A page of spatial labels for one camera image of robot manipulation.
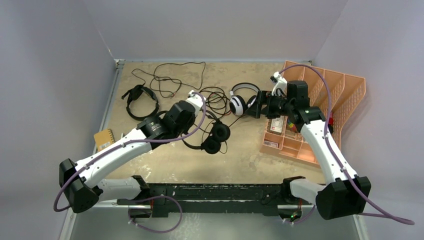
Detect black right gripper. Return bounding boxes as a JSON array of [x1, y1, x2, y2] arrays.
[[245, 90, 295, 120]]

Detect black over-ear headphones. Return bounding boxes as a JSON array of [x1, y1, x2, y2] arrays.
[[182, 110, 231, 154]]

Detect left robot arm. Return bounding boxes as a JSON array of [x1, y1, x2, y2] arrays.
[[53, 96, 206, 213]]

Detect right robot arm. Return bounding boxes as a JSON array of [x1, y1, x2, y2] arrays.
[[250, 80, 371, 220]]

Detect white and black headphones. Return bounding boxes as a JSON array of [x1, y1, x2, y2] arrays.
[[229, 82, 260, 116]]

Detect large white staples box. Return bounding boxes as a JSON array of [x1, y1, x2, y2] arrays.
[[270, 116, 285, 134]]

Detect white box in front tray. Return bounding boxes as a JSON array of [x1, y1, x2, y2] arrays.
[[263, 140, 279, 148]]

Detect black headband headset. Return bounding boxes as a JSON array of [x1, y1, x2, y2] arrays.
[[120, 84, 160, 121]]

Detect peach plastic file organizer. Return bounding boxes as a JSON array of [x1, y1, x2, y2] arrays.
[[259, 61, 366, 168]]

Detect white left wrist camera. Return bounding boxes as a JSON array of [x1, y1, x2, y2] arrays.
[[185, 90, 206, 117]]

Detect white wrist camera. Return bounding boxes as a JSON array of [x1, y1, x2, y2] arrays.
[[270, 71, 288, 96], [185, 90, 206, 117]]

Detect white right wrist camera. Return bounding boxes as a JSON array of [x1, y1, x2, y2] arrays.
[[270, 71, 288, 96]]

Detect thin black headset cable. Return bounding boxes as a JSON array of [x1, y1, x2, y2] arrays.
[[131, 61, 207, 99]]

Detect braided black headphone cable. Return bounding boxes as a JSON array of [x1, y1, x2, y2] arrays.
[[198, 86, 248, 128]]

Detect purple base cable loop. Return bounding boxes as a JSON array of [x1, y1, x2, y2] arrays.
[[127, 194, 184, 234]]

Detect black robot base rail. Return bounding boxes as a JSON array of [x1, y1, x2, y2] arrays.
[[117, 176, 311, 219]]

